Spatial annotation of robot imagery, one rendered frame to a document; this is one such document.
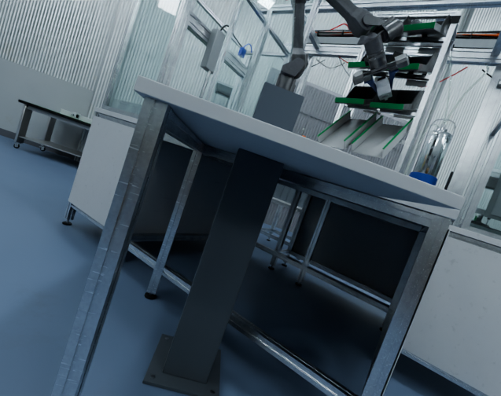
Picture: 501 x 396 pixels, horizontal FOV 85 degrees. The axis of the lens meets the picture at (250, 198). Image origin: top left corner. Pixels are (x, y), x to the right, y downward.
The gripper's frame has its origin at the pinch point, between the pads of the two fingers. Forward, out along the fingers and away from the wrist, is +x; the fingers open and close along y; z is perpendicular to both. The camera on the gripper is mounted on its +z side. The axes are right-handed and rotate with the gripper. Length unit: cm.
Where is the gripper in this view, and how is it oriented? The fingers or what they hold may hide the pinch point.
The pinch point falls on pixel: (382, 82)
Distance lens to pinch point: 123.2
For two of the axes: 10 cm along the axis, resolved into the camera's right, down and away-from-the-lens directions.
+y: -8.4, 1.7, 5.2
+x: 4.7, 7.1, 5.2
